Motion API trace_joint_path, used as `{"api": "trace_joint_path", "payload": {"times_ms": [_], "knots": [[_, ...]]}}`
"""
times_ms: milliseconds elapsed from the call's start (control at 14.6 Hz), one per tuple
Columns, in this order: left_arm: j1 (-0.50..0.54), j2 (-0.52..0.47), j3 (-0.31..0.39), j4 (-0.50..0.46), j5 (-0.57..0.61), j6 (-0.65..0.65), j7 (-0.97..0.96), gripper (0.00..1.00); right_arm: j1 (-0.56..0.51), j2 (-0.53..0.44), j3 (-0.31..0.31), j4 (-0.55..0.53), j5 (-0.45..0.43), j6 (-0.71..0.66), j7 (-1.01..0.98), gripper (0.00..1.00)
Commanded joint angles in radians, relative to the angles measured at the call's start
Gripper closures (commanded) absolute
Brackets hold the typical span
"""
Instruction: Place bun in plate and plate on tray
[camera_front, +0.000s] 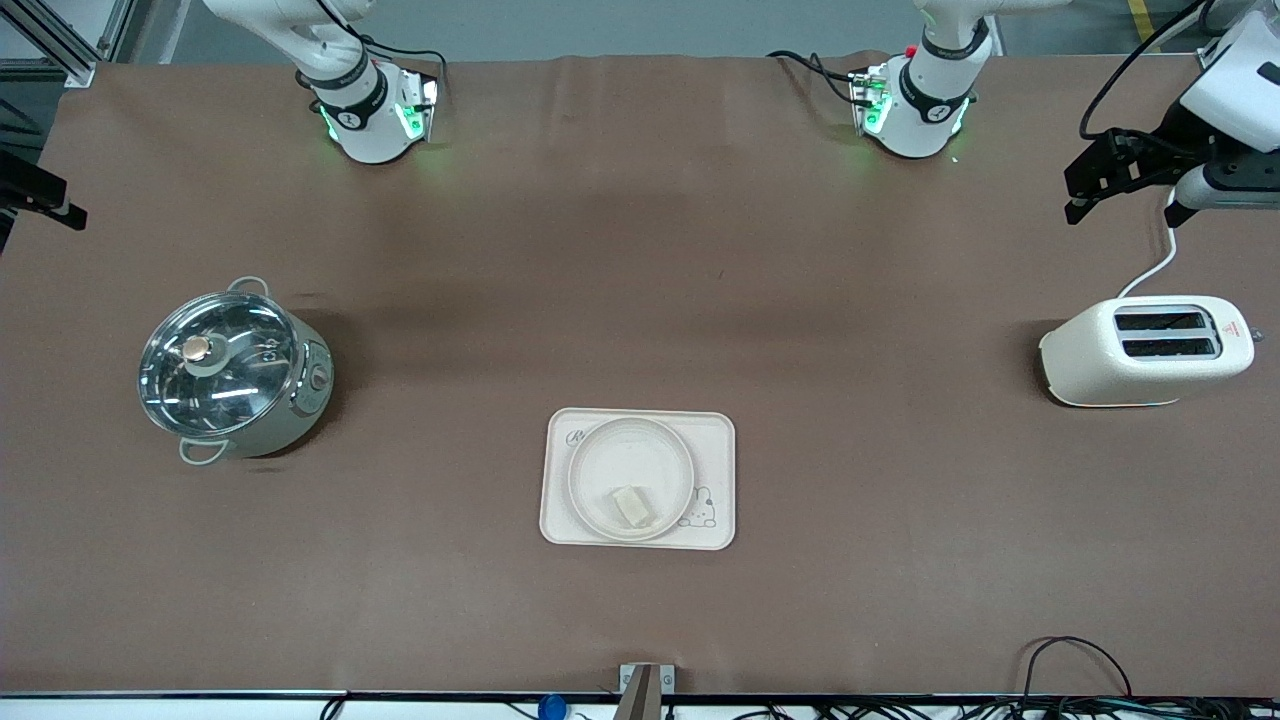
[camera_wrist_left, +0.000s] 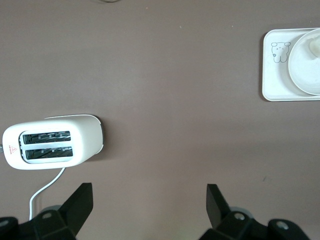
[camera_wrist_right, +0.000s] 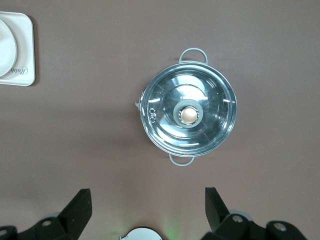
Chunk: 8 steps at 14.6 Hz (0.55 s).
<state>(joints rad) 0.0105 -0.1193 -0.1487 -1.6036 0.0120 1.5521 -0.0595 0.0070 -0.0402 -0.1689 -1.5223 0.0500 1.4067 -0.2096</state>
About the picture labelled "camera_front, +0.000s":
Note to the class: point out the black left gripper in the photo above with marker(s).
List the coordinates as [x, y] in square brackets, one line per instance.
[1172, 141]

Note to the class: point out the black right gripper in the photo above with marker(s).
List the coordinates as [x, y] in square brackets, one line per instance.
[28, 186]

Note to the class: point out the round cream plate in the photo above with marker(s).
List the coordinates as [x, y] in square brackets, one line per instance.
[625, 465]

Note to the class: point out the small pale bun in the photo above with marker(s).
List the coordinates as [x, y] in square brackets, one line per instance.
[632, 506]

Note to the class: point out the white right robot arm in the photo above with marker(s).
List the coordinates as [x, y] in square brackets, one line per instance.
[365, 120]

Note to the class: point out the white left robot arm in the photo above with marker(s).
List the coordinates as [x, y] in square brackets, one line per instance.
[920, 115]

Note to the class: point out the cream rabbit print tray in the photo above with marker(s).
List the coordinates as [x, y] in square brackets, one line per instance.
[715, 445]

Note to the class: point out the cream two-slot toaster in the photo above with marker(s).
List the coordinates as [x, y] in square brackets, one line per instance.
[1100, 365]

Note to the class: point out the glass pot lid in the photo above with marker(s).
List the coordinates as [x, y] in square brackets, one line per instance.
[215, 365]

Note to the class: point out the steel pot with glass lid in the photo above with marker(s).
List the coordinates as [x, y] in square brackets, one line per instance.
[305, 400]

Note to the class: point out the brown table cover mat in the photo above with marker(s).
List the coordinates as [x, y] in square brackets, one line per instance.
[400, 600]

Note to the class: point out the small blue round object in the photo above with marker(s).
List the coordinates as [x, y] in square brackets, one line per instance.
[551, 709]

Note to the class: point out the grey metal camera bracket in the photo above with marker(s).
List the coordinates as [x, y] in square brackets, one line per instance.
[645, 690]

